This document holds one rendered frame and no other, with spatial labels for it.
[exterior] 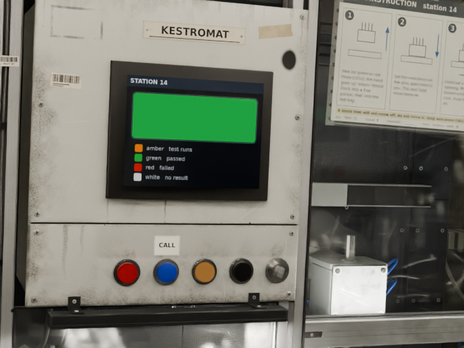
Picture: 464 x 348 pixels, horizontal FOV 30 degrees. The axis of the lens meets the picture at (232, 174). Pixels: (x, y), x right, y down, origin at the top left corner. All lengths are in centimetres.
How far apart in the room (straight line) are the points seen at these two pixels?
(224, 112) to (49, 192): 28
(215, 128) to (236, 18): 17
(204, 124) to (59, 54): 23
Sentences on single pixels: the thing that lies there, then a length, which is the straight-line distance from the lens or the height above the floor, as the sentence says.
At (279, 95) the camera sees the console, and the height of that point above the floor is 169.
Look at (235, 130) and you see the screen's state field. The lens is 130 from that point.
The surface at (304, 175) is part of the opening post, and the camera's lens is 138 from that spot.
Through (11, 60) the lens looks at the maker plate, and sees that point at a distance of 127.
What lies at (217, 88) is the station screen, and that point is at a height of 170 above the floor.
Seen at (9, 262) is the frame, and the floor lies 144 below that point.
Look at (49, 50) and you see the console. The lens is 126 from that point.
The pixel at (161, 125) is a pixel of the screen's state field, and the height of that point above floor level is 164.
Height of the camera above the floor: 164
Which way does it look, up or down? 3 degrees down
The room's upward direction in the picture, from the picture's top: 3 degrees clockwise
